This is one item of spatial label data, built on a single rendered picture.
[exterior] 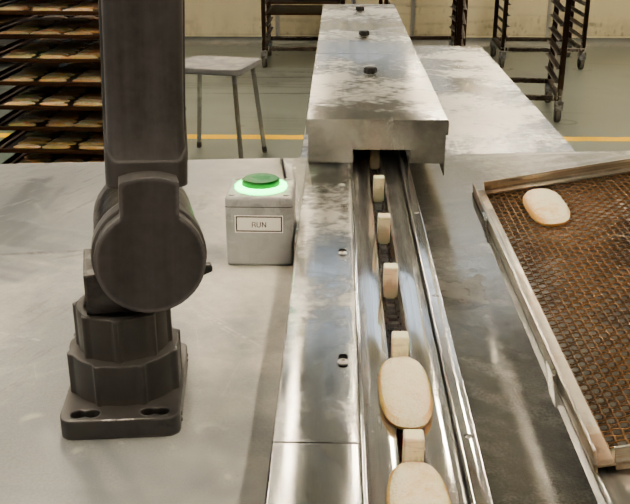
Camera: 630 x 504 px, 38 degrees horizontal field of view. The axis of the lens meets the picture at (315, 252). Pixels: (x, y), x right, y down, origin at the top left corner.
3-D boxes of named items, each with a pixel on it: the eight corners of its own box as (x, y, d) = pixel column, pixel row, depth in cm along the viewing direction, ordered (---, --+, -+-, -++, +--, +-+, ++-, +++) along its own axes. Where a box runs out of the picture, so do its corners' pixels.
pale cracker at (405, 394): (375, 360, 71) (376, 347, 71) (425, 361, 71) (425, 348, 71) (381, 431, 62) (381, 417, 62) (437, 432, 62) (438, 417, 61)
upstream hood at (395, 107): (322, 33, 235) (322, -1, 232) (393, 34, 235) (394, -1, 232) (306, 175, 119) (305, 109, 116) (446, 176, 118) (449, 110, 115)
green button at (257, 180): (244, 186, 100) (243, 172, 99) (281, 186, 99) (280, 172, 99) (240, 198, 96) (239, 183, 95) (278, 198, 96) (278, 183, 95)
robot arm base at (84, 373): (85, 361, 77) (59, 440, 66) (76, 272, 74) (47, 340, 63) (188, 357, 78) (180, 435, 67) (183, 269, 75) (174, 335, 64)
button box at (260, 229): (233, 268, 105) (230, 174, 101) (302, 268, 105) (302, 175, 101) (225, 297, 98) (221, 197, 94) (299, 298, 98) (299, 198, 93)
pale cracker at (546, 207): (517, 196, 95) (515, 185, 94) (554, 190, 95) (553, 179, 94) (536, 229, 86) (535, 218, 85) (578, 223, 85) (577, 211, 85)
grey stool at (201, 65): (243, 172, 417) (240, 71, 400) (169, 166, 425) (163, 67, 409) (267, 151, 449) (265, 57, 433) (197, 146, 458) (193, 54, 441)
